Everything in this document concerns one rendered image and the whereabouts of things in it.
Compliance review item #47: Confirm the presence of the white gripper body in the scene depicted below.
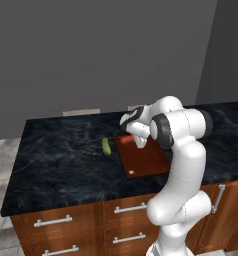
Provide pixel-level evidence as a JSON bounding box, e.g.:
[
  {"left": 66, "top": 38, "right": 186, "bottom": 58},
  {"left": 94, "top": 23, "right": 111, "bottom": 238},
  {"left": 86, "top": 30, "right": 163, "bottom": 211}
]
[{"left": 133, "top": 134, "right": 149, "bottom": 150}]

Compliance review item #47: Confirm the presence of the red vegetable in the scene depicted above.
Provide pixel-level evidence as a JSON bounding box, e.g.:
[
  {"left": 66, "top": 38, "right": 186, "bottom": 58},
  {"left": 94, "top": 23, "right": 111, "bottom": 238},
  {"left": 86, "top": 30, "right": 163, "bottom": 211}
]
[{"left": 121, "top": 134, "right": 136, "bottom": 145}]

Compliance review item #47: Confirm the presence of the reddish brown tray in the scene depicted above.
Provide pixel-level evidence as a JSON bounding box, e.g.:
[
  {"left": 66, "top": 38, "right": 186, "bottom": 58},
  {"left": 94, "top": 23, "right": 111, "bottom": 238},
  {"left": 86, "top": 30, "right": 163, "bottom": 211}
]
[{"left": 113, "top": 133, "right": 172, "bottom": 181}]

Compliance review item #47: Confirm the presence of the green cucumber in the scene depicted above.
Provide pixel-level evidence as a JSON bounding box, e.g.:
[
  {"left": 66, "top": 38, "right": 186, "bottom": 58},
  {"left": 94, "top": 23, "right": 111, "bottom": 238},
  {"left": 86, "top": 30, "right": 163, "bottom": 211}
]
[{"left": 101, "top": 136, "right": 113, "bottom": 157}]

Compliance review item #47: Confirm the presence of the pale chair back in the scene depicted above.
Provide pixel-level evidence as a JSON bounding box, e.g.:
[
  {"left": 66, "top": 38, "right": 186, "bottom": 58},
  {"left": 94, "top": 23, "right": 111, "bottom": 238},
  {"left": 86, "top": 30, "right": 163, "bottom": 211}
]
[{"left": 62, "top": 107, "right": 102, "bottom": 117}]

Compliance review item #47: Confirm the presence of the wooden drawer front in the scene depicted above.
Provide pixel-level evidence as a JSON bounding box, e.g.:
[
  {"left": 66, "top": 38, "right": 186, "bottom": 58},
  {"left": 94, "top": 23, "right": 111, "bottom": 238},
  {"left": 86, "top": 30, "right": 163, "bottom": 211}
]
[
  {"left": 103, "top": 221, "right": 161, "bottom": 256},
  {"left": 9, "top": 203, "right": 103, "bottom": 242},
  {"left": 20, "top": 233, "right": 105, "bottom": 256},
  {"left": 101, "top": 192, "right": 159, "bottom": 226}
]

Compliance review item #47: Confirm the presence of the wooden cupboard door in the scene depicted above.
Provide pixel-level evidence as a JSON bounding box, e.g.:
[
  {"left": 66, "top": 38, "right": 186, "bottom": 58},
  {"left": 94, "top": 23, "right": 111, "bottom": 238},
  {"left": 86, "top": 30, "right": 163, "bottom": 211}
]
[{"left": 186, "top": 179, "right": 238, "bottom": 256}]

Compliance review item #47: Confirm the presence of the silver drawer handle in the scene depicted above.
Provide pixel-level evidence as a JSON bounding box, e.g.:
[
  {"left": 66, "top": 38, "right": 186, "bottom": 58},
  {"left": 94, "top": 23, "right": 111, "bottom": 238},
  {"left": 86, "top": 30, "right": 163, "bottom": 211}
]
[
  {"left": 113, "top": 201, "right": 149, "bottom": 215},
  {"left": 112, "top": 231, "right": 147, "bottom": 245},
  {"left": 41, "top": 244, "right": 80, "bottom": 256},
  {"left": 33, "top": 214, "right": 74, "bottom": 228}
]

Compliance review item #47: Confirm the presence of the silver cupboard door handle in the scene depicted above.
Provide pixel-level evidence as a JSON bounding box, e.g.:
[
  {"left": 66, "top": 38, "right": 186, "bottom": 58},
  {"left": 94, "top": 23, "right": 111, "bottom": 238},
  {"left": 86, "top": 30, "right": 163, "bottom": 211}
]
[{"left": 211, "top": 183, "right": 227, "bottom": 215}]

